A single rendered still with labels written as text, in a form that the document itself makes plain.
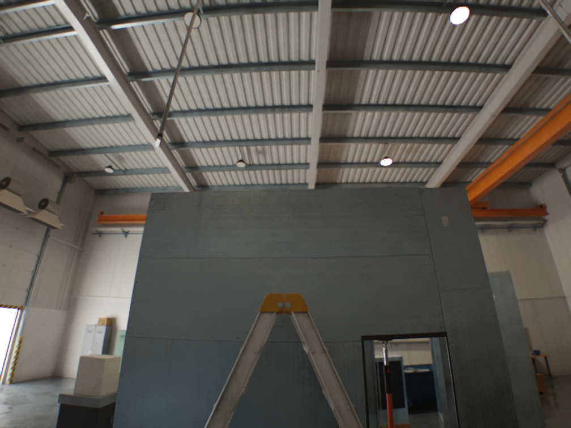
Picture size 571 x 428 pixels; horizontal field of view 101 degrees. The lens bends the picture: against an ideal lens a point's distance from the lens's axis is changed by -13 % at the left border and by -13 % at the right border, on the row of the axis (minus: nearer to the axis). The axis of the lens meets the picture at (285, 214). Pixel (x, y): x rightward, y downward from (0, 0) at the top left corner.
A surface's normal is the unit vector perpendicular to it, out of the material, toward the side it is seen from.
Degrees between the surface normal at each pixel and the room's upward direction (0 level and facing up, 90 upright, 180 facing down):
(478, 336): 90
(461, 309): 90
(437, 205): 90
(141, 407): 90
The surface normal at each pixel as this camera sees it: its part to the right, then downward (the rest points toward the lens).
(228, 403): 0.03, -0.42
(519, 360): -0.38, -0.36
